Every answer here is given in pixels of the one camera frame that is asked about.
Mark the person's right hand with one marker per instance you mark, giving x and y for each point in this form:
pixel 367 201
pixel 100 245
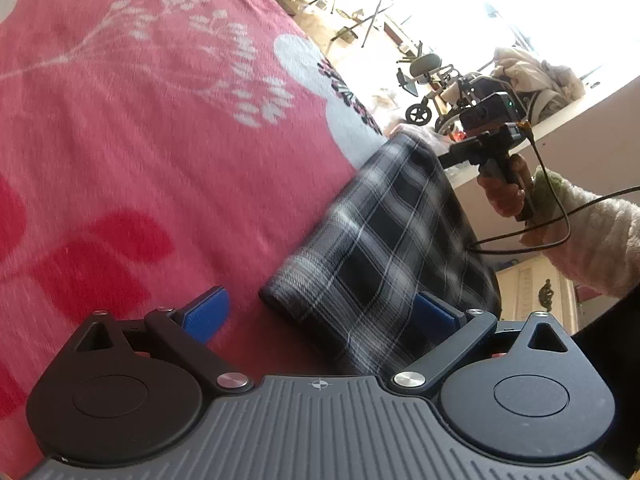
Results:
pixel 500 197

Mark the black white plaid shirt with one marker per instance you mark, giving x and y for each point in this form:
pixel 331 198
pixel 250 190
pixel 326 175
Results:
pixel 390 240

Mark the pink floral blanket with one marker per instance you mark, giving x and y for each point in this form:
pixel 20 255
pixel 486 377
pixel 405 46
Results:
pixel 150 135

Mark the folding metal rack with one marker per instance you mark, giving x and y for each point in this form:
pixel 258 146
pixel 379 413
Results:
pixel 372 5

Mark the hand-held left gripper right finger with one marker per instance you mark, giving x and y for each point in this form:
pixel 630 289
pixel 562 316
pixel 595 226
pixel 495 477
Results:
pixel 439 314

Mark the cream clothes pile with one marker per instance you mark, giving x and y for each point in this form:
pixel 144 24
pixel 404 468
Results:
pixel 535 75

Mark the person's black clothing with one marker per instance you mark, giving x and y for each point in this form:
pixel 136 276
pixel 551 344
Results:
pixel 620 340

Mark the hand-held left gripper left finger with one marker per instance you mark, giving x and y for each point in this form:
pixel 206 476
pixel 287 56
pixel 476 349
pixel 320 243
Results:
pixel 207 312

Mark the wheelchair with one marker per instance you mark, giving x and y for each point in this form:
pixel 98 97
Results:
pixel 425 65

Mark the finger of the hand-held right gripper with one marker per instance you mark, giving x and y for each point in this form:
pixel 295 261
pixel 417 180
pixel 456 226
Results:
pixel 462 154

